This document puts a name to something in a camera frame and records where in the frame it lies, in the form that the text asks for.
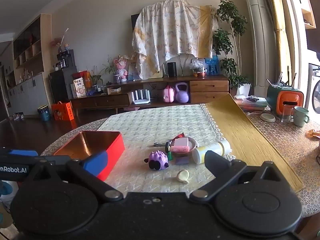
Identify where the small cream round toy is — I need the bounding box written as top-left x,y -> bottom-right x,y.
177,170 -> 190,183

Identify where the yellow curtain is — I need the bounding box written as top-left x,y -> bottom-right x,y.
266,0 -> 293,85

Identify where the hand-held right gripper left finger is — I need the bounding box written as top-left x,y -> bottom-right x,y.
24,150 -> 123,202

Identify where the wooden wall cabinet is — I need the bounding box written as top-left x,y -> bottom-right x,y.
5,14 -> 52,115

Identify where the stack of books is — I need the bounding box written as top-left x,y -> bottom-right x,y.
235,95 -> 269,112

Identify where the beige bowl white inside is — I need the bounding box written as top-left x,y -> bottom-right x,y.
170,136 -> 199,158

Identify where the white bottle yellow band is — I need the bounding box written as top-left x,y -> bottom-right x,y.
192,139 -> 232,165

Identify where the pink tube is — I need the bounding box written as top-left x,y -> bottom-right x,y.
170,146 -> 190,154

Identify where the red tin box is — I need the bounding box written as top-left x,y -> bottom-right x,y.
54,131 -> 125,182

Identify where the printed cereal box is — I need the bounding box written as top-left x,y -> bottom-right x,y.
73,77 -> 87,98

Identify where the potted plant patterned pot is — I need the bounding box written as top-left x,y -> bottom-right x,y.
102,56 -> 122,84

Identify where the black fridge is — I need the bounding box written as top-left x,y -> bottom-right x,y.
49,65 -> 78,103

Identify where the pink toy suitcase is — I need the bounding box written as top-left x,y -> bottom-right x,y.
163,85 -> 175,103

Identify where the green orange appliance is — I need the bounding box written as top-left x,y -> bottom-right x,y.
266,71 -> 305,115

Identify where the white router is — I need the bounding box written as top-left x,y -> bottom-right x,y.
132,90 -> 151,105

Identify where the white tower air conditioner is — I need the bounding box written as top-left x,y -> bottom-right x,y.
241,0 -> 269,98

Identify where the white shell-shaped board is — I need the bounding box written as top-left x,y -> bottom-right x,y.
172,54 -> 198,77

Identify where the pebble-pattern tablecloth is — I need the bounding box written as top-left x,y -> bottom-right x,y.
40,110 -> 320,218

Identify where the black coffee machine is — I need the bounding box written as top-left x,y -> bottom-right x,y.
56,49 -> 76,70

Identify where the purple kettlebell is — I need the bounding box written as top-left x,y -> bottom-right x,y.
175,82 -> 190,103

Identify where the black cylinder speaker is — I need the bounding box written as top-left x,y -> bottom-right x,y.
167,62 -> 177,78

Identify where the wooden television cabinet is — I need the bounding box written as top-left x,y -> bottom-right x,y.
70,74 -> 231,117

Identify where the wooden wall shelf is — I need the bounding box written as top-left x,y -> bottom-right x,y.
301,7 -> 316,29

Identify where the pink plush doll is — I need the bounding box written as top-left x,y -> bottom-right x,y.
114,54 -> 130,82

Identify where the purple spiky toy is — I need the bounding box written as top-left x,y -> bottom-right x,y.
144,151 -> 170,172

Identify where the pink block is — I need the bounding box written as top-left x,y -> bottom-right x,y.
174,137 -> 190,148

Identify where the clear drinking glass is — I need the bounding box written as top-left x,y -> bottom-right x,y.
281,104 -> 294,123

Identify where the green mug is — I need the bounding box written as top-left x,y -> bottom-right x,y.
293,106 -> 310,127

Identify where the small orchid plant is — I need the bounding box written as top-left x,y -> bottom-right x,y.
89,66 -> 103,88

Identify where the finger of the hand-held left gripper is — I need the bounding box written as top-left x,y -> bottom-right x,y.
0,148 -> 38,156
0,155 -> 73,182

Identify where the clear plastic bag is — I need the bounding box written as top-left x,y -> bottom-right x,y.
189,59 -> 208,78

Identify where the flower vase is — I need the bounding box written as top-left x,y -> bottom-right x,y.
51,29 -> 70,54

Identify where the blue bucket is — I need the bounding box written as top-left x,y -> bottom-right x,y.
37,105 -> 51,122

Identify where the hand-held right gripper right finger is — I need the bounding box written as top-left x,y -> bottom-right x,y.
189,151 -> 290,202

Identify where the red orange box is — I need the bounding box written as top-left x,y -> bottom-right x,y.
72,70 -> 92,88

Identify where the orange gift box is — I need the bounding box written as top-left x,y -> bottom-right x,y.
52,101 -> 75,121

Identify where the black television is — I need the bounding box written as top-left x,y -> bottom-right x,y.
131,13 -> 142,33

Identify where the large potted tree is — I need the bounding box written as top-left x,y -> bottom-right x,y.
212,0 -> 252,97

